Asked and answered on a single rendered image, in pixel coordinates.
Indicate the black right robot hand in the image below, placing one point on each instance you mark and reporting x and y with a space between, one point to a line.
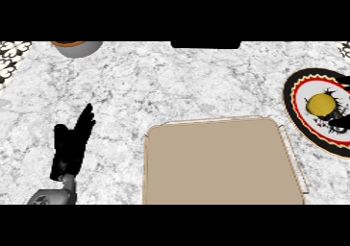
347 120

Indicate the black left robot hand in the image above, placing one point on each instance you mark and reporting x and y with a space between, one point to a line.
72 144

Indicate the yellow lemon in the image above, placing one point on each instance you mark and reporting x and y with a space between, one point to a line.
322 104

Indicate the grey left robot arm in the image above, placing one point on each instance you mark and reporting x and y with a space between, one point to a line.
54 195

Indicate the black red white patterned plate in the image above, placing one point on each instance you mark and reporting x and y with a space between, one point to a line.
301 96

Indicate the beige tray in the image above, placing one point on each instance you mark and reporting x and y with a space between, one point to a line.
223 163

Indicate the grey pot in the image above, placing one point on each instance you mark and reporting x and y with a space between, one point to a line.
78 48

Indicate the black appliance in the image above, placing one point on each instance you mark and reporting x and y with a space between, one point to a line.
206 44

